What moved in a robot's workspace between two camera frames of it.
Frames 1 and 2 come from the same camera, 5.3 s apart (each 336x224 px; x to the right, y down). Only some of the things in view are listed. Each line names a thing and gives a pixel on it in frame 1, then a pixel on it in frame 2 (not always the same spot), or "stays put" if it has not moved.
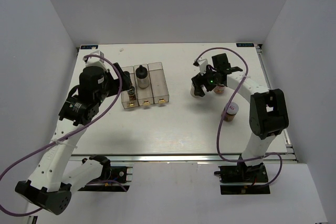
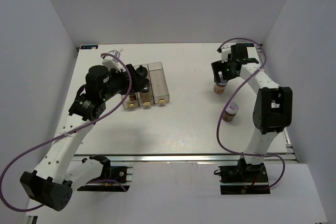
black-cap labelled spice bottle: [131, 93] stays put
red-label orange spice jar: [219, 88] stays put
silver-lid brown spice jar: [232, 111] stays put
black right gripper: [198, 80] → [218, 66]
